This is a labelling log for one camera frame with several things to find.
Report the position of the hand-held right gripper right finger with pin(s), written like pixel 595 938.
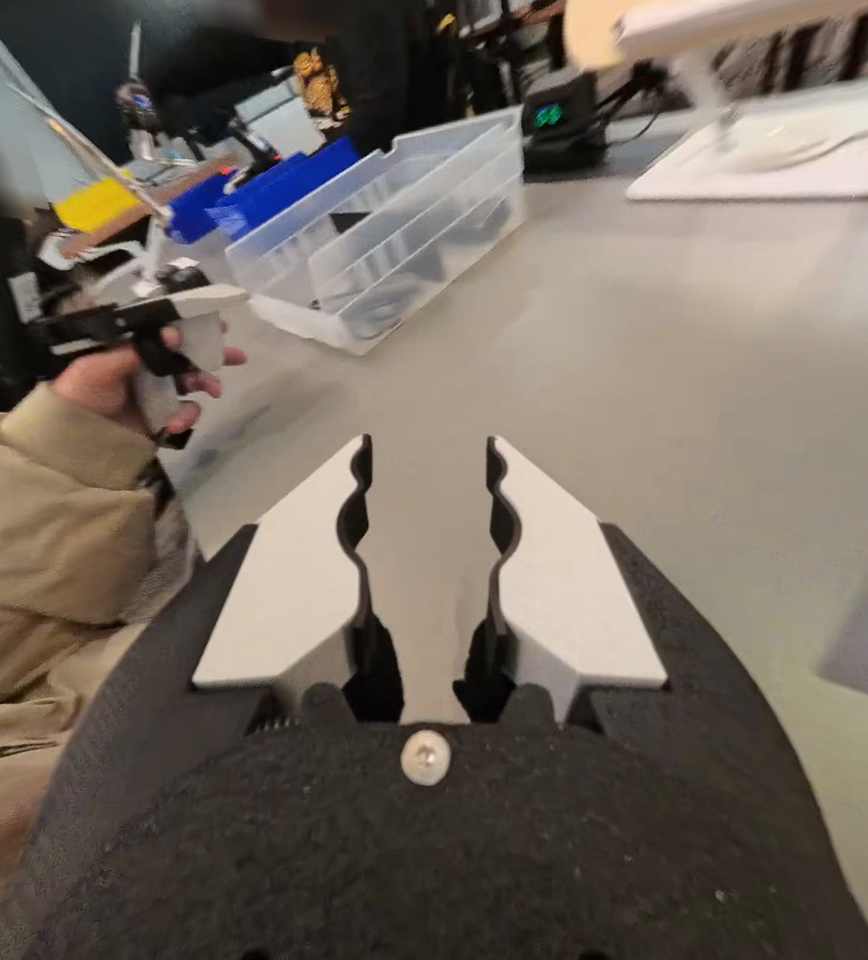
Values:
pixel 576 600

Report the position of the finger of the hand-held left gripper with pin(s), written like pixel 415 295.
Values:
pixel 203 345
pixel 209 301

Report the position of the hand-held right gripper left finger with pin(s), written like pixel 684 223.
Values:
pixel 284 600

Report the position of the blue plastic bin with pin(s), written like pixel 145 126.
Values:
pixel 284 187

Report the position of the clear plastic bin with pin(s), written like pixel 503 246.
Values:
pixel 434 172

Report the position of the person's left hand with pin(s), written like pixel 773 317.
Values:
pixel 96 386

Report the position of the yellow box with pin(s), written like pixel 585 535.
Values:
pixel 96 204

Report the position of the black box device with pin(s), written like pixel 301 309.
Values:
pixel 561 150

